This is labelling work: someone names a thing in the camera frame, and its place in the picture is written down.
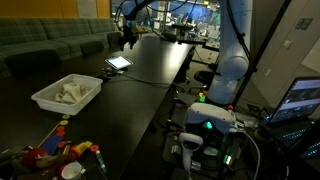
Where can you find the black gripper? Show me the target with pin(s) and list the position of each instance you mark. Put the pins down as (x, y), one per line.
(127, 33)

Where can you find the white terry cloth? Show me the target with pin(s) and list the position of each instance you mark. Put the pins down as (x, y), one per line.
(71, 93)

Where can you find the yellow toy disc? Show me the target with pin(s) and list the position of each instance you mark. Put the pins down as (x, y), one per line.
(66, 116)
(63, 122)

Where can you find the red toy disc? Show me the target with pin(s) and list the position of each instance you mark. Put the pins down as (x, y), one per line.
(60, 128)
(60, 133)

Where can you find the orange toy disc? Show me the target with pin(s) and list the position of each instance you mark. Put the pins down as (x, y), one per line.
(94, 148)
(62, 144)

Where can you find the yellow toy bottle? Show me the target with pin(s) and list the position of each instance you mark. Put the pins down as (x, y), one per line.
(80, 150)

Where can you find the yellow thin stick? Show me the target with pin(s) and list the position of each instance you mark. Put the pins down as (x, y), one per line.
(50, 135)

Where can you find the white marker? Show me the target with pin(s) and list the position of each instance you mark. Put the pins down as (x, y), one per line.
(101, 161)

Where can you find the blue block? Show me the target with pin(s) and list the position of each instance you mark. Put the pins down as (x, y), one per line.
(51, 145)

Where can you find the white cup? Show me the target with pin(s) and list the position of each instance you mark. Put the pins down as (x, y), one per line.
(71, 171)

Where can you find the red toy ball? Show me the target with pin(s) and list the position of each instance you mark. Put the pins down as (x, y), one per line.
(33, 156)

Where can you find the brown plush toy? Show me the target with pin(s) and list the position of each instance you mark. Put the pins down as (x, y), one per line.
(43, 172)

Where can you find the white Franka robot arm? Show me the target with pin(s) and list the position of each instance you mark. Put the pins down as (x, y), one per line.
(230, 50)

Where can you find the dark ottoman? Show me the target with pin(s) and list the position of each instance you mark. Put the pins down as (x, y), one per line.
(113, 38)
(91, 47)
(31, 63)

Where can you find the tablet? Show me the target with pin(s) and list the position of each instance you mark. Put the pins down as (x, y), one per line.
(118, 62)

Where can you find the clear plastic bin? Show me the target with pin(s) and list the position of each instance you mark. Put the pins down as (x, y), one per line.
(66, 95)

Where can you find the black stool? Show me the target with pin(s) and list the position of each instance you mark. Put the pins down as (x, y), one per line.
(205, 77)

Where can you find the green yellow light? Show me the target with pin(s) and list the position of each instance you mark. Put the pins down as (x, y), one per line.
(201, 97)

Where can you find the green plaid sofa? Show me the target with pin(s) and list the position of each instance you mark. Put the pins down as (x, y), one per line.
(33, 31)

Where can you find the white VR controller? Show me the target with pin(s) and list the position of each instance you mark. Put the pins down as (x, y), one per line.
(190, 140)

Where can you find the red button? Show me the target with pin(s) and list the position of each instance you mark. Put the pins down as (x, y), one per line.
(230, 107)

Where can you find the open laptop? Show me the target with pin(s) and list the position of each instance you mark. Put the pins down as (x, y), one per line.
(293, 100)

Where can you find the white wall outlet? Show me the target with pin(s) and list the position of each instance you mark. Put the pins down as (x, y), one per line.
(267, 72)

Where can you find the white light switch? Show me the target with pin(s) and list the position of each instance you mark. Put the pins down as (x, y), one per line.
(287, 44)

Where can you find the grey wall sign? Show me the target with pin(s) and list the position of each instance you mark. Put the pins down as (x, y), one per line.
(303, 24)

